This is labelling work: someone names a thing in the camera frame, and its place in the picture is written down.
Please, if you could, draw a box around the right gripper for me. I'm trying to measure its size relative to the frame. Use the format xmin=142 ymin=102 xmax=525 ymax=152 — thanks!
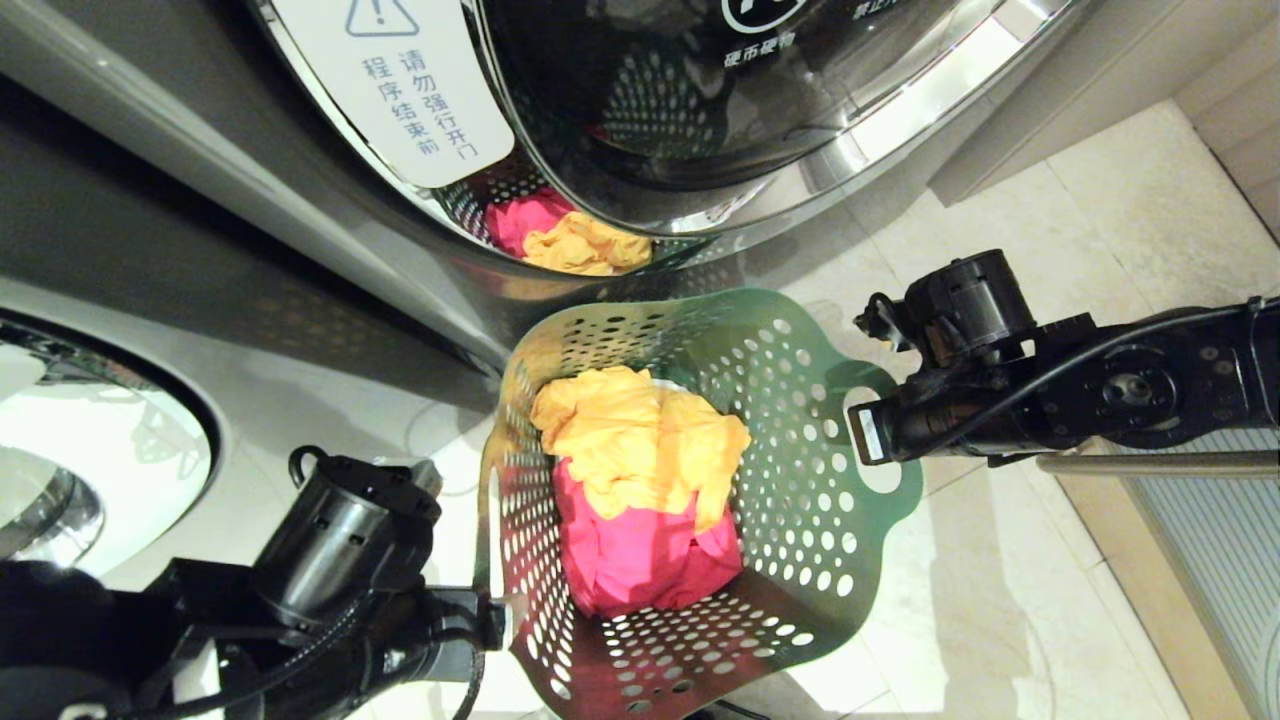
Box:
xmin=847 ymin=385 xmax=1011 ymax=469

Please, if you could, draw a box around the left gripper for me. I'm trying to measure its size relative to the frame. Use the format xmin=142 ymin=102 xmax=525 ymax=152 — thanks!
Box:
xmin=395 ymin=585 xmax=511 ymax=691

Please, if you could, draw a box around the green perforated laundry basket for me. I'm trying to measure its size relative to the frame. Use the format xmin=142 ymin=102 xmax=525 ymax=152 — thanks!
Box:
xmin=475 ymin=288 xmax=926 ymax=720

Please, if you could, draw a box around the round glass washer door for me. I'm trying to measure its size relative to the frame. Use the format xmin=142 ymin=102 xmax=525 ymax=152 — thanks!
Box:
xmin=0 ymin=310 xmax=223 ymax=581
xmin=250 ymin=0 xmax=1081 ymax=273

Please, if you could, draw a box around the pink cloth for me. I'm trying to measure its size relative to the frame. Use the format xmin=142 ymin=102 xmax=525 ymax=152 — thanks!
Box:
xmin=552 ymin=455 xmax=746 ymax=619

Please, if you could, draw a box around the grey metal bar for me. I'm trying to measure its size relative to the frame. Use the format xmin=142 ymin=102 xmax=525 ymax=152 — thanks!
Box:
xmin=1038 ymin=452 xmax=1280 ymax=477

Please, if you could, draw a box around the yellow cloth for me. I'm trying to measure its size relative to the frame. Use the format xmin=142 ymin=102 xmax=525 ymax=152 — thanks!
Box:
xmin=530 ymin=365 xmax=753 ymax=536

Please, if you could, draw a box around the grey ribbed panel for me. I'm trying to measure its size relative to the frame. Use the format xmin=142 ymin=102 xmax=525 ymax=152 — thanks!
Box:
xmin=1120 ymin=430 xmax=1280 ymax=720

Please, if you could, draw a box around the grey washing machine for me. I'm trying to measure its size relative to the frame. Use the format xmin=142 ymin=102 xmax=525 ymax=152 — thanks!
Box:
xmin=0 ymin=0 xmax=1101 ymax=601

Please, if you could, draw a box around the black cable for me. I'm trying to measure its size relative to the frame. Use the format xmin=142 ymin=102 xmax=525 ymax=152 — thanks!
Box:
xmin=985 ymin=303 xmax=1256 ymax=431

